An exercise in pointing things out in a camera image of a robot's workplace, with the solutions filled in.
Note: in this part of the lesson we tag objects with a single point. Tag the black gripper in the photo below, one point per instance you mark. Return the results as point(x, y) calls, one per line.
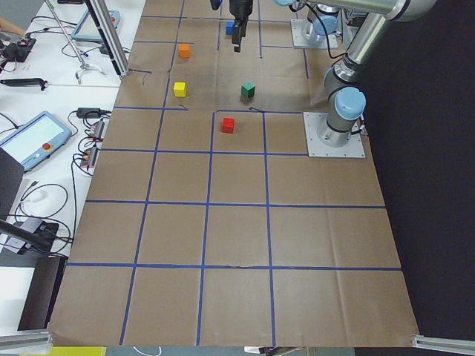
point(240, 7)

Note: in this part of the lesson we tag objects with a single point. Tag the red wooden block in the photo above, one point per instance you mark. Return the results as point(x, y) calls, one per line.
point(228, 125)

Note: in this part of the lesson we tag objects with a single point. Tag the blue wooden block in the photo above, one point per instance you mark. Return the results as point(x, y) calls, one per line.
point(229, 28)

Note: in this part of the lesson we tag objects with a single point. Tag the orange wooden block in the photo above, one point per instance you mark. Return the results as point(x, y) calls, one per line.
point(184, 51)

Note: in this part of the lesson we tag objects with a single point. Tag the green wooden block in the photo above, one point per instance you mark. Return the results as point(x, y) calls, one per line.
point(247, 90)

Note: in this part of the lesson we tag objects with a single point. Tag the yellow wooden block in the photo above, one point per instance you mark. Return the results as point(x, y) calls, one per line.
point(180, 89)

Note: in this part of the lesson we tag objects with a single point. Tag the metal grabber tool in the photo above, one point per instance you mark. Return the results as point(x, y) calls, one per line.
point(83, 65)

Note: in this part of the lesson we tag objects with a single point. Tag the black power adapter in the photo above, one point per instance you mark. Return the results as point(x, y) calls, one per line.
point(88, 113)

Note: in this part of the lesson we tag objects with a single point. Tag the brown paper table cover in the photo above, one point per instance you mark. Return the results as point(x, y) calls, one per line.
point(194, 237)

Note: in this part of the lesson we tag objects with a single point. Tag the near teach pendant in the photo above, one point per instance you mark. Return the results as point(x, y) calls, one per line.
point(36, 140)

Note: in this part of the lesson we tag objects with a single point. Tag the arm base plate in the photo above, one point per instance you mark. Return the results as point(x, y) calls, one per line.
point(307, 34)
point(323, 142)

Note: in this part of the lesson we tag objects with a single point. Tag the aluminium frame post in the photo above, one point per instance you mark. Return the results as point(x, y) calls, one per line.
point(102, 19)

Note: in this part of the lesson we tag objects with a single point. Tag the black handle tool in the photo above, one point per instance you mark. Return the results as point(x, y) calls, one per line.
point(25, 82)

